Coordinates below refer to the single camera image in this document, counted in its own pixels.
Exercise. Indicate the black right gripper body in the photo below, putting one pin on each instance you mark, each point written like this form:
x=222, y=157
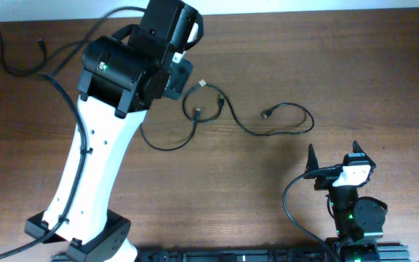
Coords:
x=324, y=178

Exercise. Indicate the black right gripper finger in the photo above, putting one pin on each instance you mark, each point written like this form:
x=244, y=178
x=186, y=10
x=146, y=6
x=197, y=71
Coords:
x=312, y=161
x=356, y=148

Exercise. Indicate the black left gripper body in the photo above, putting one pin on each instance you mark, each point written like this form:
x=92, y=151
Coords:
x=175, y=81

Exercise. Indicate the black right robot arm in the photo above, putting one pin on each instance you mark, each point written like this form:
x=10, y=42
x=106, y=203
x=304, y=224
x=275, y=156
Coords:
x=358, y=219

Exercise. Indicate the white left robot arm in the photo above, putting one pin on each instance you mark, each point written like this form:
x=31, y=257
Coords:
x=122, y=74

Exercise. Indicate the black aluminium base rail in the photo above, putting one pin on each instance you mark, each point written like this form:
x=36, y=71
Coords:
x=384, y=253

